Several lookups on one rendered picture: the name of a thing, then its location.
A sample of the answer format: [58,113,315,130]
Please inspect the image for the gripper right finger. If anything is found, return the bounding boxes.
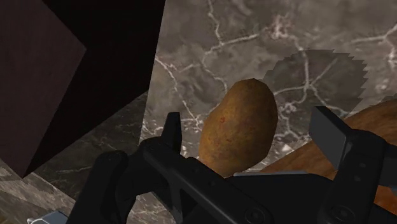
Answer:
[309,106,397,224]

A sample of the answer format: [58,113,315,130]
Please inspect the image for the brown potato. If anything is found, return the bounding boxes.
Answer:
[198,78,279,178]

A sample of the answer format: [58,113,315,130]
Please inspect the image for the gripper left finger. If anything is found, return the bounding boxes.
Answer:
[66,111,274,224]

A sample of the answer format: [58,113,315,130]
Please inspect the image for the brown wooden board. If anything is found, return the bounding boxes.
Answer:
[260,99,397,216]

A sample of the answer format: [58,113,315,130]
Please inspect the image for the dark robot stand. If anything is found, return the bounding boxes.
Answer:
[0,0,167,179]

